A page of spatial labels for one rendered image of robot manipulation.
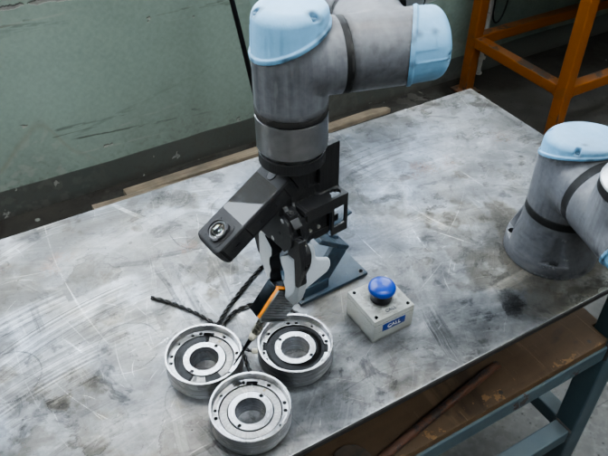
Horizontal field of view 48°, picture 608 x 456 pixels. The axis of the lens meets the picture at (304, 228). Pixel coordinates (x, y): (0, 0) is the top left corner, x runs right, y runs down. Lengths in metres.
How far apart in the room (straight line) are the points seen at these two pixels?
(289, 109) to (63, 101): 1.86
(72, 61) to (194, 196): 1.23
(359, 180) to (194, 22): 1.34
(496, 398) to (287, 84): 0.82
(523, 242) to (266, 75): 0.63
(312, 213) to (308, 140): 0.10
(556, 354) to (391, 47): 0.87
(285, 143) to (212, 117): 2.04
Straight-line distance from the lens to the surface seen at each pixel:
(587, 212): 1.02
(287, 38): 0.62
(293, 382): 0.94
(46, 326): 1.09
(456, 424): 1.26
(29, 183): 2.60
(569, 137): 1.08
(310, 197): 0.75
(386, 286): 0.99
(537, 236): 1.14
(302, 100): 0.65
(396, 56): 0.67
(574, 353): 1.42
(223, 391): 0.92
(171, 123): 2.65
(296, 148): 0.68
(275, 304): 0.83
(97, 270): 1.15
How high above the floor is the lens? 1.57
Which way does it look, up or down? 41 degrees down
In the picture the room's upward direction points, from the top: 1 degrees clockwise
